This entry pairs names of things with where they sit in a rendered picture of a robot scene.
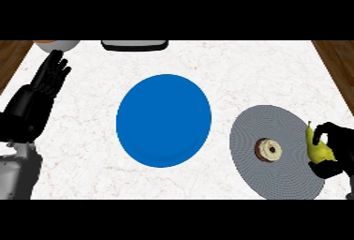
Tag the grey round placemat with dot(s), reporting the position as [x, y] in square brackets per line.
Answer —
[272, 175]

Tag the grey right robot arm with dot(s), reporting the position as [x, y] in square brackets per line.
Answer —
[350, 187]

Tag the black and grey appliance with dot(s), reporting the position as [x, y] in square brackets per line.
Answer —
[135, 45]

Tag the blue plate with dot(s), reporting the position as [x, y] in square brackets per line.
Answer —
[164, 120]

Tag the frosted donut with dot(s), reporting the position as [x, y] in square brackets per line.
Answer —
[269, 149]

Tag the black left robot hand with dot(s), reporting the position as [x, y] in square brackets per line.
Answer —
[34, 93]

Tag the white bowl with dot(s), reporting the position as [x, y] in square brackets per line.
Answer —
[56, 45]

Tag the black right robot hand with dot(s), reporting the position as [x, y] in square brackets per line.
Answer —
[338, 137]

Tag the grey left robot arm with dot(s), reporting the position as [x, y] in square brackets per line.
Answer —
[17, 172]

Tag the yellow-green pear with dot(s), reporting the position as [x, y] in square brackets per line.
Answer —
[318, 150]

